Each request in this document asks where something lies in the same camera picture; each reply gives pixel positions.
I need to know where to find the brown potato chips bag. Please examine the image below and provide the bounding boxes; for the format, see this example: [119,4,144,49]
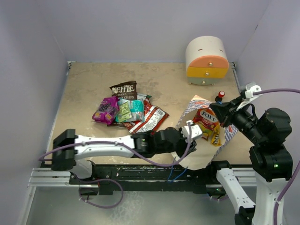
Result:
[109,81,137,126]

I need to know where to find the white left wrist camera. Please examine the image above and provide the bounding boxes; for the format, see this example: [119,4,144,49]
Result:
[181,120,203,141]

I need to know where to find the green candy packet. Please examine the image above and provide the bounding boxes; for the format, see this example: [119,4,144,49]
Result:
[116,102,132,122]

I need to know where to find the purple snack packet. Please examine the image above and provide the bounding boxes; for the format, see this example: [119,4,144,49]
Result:
[92,96,119,125]

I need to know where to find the purple cable right underside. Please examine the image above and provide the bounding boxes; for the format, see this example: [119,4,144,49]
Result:
[210,185,232,203]

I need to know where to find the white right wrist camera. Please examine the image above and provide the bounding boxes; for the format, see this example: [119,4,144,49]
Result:
[236,82,262,111]

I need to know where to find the round drawer box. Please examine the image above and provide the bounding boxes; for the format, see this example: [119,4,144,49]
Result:
[185,36,229,85]

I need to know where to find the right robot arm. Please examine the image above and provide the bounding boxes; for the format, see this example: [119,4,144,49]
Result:
[208,97,296,225]

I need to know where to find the orange snack packet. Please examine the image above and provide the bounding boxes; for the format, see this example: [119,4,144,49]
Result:
[193,108,220,141]

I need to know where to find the yellow m&m packet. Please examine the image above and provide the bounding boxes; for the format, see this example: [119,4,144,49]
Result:
[210,125,222,147]

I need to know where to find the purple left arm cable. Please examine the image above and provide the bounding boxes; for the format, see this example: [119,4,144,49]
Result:
[38,120,193,168]

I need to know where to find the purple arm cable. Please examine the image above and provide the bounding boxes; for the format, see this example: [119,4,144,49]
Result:
[254,88,300,225]
[38,120,193,168]

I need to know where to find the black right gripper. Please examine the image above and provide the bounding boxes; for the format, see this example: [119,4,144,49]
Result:
[210,94,265,143]

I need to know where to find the black table edge rail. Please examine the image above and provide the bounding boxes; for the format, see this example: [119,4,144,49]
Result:
[28,164,257,195]

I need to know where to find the teal snack packet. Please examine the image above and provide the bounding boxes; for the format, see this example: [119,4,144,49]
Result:
[118,99,144,122]

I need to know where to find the green chips bag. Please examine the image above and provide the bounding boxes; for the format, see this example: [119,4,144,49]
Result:
[137,93,152,101]

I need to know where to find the purple cable under table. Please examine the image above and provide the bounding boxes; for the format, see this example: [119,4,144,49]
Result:
[78,179,124,208]

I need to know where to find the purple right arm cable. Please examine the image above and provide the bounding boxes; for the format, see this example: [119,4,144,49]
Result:
[254,88,300,225]

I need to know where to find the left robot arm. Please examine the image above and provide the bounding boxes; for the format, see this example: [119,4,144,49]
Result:
[51,125,203,184]

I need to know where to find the blue checkered paper bag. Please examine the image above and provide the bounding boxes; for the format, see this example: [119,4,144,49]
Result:
[176,95,238,171]

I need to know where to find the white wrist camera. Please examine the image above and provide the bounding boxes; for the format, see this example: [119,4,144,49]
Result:
[181,120,203,141]
[236,82,262,111]

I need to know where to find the red doritos bag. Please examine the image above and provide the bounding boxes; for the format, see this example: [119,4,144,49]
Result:
[123,97,169,134]

